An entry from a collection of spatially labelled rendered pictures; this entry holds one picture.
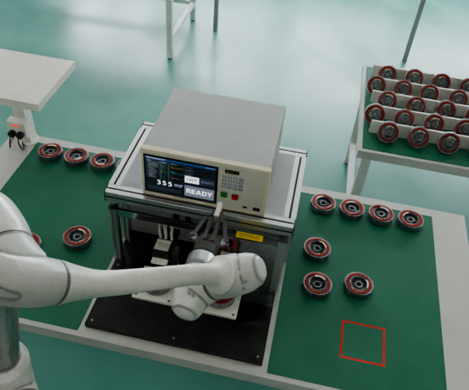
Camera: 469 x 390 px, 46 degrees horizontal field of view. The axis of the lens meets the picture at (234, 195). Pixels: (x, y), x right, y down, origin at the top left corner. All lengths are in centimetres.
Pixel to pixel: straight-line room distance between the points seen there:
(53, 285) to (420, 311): 148
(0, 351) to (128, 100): 311
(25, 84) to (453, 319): 192
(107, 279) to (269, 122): 92
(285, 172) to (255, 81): 271
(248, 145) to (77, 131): 245
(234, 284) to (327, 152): 273
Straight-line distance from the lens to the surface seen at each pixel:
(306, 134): 419
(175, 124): 193
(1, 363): 163
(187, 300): 151
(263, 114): 201
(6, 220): 124
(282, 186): 201
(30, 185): 261
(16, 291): 116
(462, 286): 240
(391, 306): 222
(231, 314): 203
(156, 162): 184
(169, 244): 204
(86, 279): 126
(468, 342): 225
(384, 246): 242
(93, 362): 286
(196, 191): 188
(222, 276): 141
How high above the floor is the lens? 245
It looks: 43 degrees down
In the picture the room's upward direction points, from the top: 5 degrees clockwise
